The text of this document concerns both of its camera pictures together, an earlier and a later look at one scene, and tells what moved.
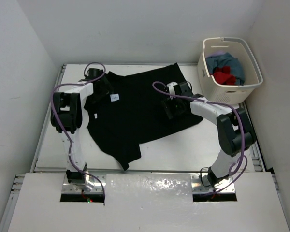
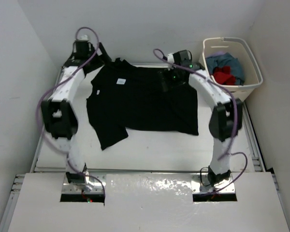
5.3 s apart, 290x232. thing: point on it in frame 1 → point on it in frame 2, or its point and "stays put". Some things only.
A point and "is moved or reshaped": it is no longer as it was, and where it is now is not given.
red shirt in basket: [223, 75] stays put
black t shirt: [134, 113] is moved or reshaped
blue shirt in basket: [226, 59] stays put
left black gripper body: [103, 90] → [96, 62]
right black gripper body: [174, 102] → [173, 75]
